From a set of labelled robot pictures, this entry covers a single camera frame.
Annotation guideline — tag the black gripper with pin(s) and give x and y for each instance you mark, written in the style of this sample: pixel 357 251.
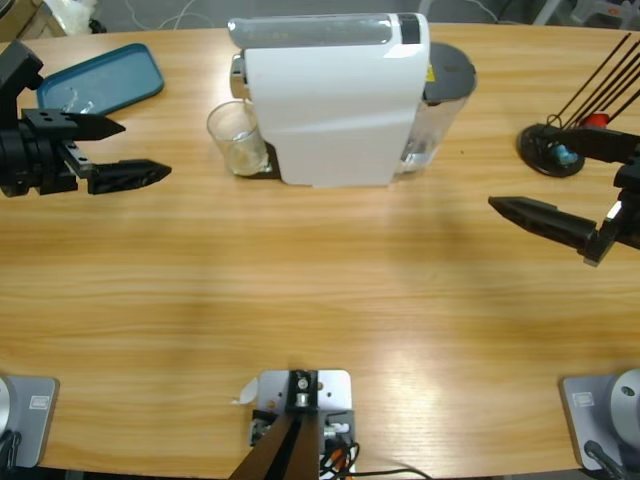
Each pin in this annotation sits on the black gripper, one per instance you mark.
pixel 630 210
pixel 35 165

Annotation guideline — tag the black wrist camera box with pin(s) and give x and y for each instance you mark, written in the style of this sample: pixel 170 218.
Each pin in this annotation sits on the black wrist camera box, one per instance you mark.
pixel 17 62

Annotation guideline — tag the clear water tank black lid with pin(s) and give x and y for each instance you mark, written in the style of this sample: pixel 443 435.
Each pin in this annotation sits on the clear water tank black lid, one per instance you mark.
pixel 445 80

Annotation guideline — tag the dark camera post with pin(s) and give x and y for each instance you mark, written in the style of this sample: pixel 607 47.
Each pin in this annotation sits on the dark camera post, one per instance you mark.
pixel 285 450

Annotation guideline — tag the black capsule holder with rods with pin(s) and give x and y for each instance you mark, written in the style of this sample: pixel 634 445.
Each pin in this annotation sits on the black capsule holder with rods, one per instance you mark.
pixel 537 147

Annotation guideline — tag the white paper tab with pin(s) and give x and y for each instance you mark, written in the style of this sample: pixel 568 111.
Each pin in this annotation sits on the white paper tab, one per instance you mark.
pixel 247 392

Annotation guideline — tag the brown cardboard box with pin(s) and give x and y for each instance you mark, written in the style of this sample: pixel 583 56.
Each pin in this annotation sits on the brown cardboard box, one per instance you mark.
pixel 20 20

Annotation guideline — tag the clear drinking glass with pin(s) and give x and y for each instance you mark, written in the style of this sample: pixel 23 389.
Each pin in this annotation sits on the clear drinking glass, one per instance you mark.
pixel 237 145

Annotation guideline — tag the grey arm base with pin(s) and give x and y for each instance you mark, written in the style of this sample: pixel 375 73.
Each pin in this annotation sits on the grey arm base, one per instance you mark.
pixel 600 405
pixel 30 415

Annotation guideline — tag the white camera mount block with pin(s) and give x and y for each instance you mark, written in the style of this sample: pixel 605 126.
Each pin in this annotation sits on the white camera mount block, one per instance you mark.
pixel 332 387

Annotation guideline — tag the teal plastic tray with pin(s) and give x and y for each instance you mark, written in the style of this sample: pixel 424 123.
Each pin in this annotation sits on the teal plastic tray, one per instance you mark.
pixel 120 75

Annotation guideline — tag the red coffee capsule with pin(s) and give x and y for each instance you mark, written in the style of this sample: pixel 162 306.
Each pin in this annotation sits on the red coffee capsule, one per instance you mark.
pixel 598 120

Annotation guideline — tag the white coffee machine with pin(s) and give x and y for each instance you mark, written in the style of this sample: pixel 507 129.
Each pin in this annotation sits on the white coffee machine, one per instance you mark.
pixel 330 115

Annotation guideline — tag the white plastic bag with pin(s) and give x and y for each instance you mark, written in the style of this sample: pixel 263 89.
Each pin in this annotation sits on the white plastic bag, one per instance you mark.
pixel 70 12

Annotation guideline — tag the blue coffee capsule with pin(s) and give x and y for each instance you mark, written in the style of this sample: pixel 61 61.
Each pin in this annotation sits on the blue coffee capsule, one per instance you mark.
pixel 565 155

